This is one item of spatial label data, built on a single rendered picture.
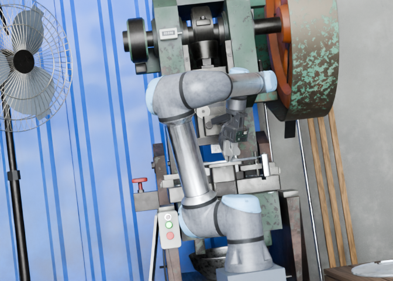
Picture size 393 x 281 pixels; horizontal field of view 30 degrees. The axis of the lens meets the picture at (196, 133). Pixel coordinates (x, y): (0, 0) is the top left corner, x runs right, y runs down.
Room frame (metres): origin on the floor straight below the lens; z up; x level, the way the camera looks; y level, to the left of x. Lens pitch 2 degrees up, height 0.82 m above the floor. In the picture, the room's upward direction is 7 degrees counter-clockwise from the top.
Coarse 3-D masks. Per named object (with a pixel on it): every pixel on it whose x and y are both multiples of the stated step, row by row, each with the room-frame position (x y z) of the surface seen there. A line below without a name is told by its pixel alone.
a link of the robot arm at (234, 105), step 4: (228, 100) 2.70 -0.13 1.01; (232, 100) 2.69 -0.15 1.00; (236, 100) 2.68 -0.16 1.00; (240, 100) 2.68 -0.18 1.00; (244, 100) 2.69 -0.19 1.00; (228, 104) 2.70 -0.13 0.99; (232, 104) 2.69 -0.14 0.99; (236, 104) 2.69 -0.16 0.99; (240, 104) 2.69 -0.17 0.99; (244, 104) 2.70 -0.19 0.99; (228, 108) 2.70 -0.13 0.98; (232, 108) 2.69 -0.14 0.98; (236, 108) 2.69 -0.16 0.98; (240, 108) 2.69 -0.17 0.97; (244, 108) 2.71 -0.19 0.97
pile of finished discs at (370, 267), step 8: (368, 264) 2.68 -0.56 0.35; (376, 264) 2.67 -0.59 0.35; (384, 264) 2.65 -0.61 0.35; (392, 264) 2.59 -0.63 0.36; (352, 272) 2.55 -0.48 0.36; (360, 272) 2.54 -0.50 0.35; (368, 272) 2.53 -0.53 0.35; (376, 272) 2.51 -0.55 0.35; (384, 272) 2.49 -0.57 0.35; (392, 272) 2.47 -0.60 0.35
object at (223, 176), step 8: (216, 168) 2.89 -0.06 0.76; (224, 168) 2.89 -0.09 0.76; (232, 168) 2.90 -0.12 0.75; (216, 176) 2.89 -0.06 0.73; (224, 176) 2.89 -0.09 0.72; (232, 176) 2.90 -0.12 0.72; (216, 184) 2.89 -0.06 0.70; (224, 184) 2.89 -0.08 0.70; (232, 184) 2.89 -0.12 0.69; (216, 192) 2.89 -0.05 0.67; (224, 192) 2.89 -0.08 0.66; (232, 192) 2.89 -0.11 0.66
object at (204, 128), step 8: (216, 104) 2.99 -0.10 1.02; (224, 104) 2.99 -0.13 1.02; (200, 112) 2.97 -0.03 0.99; (208, 112) 2.97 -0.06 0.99; (216, 112) 2.99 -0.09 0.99; (224, 112) 2.99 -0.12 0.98; (200, 120) 2.98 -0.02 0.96; (208, 120) 2.96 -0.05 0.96; (200, 128) 2.98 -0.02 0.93; (208, 128) 2.95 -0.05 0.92; (216, 128) 2.96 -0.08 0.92; (200, 136) 2.98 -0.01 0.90; (208, 136) 2.99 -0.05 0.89
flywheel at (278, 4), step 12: (276, 0) 3.28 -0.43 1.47; (264, 12) 3.42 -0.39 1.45; (276, 12) 3.32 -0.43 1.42; (288, 12) 3.02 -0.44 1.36; (288, 24) 3.02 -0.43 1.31; (276, 36) 3.38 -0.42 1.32; (288, 36) 3.04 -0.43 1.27; (276, 48) 3.38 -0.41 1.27; (276, 60) 3.36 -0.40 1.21; (276, 72) 3.33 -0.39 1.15; (288, 72) 3.21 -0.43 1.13; (288, 84) 3.24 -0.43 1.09; (288, 96) 3.10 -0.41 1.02
